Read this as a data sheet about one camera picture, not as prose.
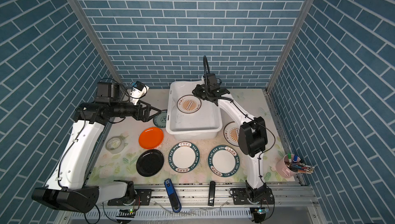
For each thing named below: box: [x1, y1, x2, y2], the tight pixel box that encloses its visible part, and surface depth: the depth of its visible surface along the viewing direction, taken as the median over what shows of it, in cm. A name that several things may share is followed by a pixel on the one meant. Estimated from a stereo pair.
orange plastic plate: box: [138, 126, 165, 149], surface depth 96 cm
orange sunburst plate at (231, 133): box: [223, 121, 241, 147], surface depth 98 cm
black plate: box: [136, 148, 165, 177], surface depth 85 cm
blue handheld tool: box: [163, 178, 182, 213], surface depth 75 cm
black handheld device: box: [207, 180, 217, 207], surface depth 74 cm
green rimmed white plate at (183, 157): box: [168, 141, 201, 174], surface depth 89 cm
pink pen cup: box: [269, 153, 301, 179], surface depth 79 cm
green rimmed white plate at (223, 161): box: [207, 144, 241, 178], surface depth 87 cm
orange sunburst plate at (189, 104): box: [176, 94, 202, 114], surface depth 114 cm
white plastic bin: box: [165, 80, 223, 141], surface depth 105 cm
